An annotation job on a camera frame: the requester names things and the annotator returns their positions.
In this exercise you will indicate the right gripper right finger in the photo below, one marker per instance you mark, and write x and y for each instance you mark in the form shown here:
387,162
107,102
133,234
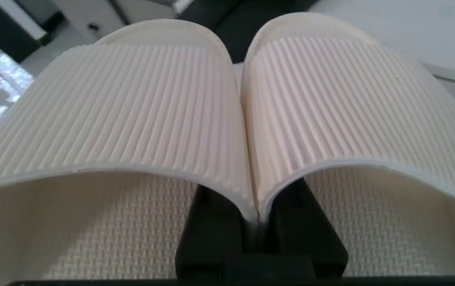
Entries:
302,238

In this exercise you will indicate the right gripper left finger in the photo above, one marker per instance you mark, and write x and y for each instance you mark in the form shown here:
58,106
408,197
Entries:
211,238

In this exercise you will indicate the cream ribbed slipper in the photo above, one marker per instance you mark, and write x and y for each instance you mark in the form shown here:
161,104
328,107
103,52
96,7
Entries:
124,103
350,99

